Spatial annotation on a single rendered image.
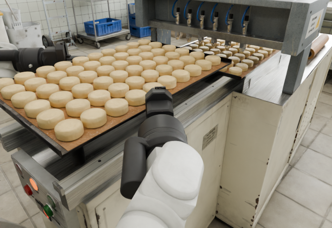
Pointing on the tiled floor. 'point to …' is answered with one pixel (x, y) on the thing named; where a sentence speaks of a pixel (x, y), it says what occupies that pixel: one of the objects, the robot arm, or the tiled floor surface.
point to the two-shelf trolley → (94, 17)
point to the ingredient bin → (3, 30)
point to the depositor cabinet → (265, 137)
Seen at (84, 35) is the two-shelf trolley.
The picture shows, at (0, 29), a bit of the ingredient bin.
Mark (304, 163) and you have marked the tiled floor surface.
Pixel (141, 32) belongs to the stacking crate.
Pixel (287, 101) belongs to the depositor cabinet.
